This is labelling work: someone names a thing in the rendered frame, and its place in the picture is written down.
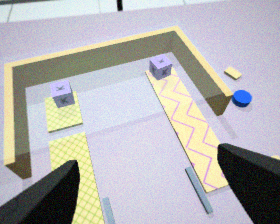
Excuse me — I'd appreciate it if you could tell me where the blue short cylinder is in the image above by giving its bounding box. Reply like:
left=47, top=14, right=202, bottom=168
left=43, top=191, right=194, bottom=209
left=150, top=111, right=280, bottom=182
left=231, top=90, right=252, bottom=107

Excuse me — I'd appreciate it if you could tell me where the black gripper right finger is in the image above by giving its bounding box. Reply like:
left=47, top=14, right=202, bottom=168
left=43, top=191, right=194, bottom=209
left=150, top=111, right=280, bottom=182
left=217, top=143, right=280, bottom=224

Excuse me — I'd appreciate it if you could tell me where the small pale yellow flat block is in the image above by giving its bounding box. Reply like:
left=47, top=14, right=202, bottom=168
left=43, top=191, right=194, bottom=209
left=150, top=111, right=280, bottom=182
left=224, top=67, right=242, bottom=81

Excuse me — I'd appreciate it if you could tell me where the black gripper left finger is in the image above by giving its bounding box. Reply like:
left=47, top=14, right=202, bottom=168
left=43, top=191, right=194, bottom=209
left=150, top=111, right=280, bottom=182
left=0, top=160, right=80, bottom=224

